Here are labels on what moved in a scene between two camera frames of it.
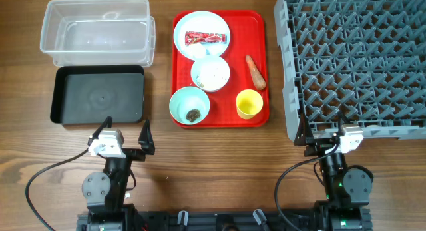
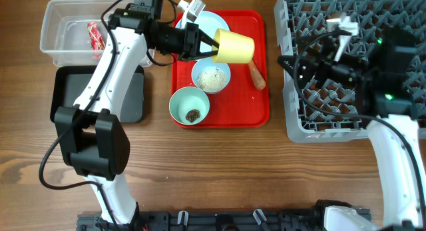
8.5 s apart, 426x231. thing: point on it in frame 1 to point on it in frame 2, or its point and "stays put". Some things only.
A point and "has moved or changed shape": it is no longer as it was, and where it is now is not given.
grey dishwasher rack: [361, 54] stays put
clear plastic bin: [98, 31] stays put
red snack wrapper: [194, 38] has moved or changed shape
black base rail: [218, 220] stays put
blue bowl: [210, 73] stays put
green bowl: [189, 105] stays put
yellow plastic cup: [249, 102] to [233, 48]
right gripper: [305, 137] to [323, 63]
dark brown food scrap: [193, 114] stays put
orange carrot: [258, 79] stays put
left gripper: [144, 140] to [193, 36]
